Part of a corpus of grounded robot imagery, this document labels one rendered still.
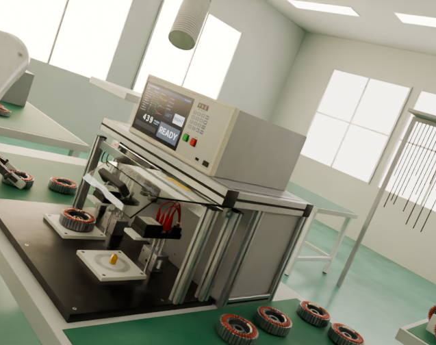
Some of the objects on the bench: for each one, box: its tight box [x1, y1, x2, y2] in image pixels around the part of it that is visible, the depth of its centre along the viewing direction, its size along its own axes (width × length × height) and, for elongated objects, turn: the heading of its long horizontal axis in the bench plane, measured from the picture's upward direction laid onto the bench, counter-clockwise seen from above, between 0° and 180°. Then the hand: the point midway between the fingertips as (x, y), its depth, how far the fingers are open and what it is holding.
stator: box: [59, 208, 96, 232], centre depth 138 cm, size 11×11×4 cm
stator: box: [1, 170, 34, 188], centre depth 164 cm, size 11×11×4 cm
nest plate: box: [44, 214, 106, 240], centre depth 139 cm, size 15×15×1 cm
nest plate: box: [76, 250, 147, 281], centre depth 123 cm, size 15×15×1 cm
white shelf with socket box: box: [89, 76, 142, 163], centre depth 230 cm, size 35×37×46 cm
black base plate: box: [0, 198, 214, 323], centre depth 132 cm, size 47×64×2 cm
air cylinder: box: [138, 244, 169, 272], centre depth 133 cm, size 5×8×6 cm
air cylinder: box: [101, 212, 129, 235], centre depth 149 cm, size 5×8×6 cm
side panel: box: [212, 211, 308, 309], centre depth 137 cm, size 28×3×32 cm, turn 68°
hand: (17, 178), depth 164 cm, fingers closed on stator, 11 cm apart
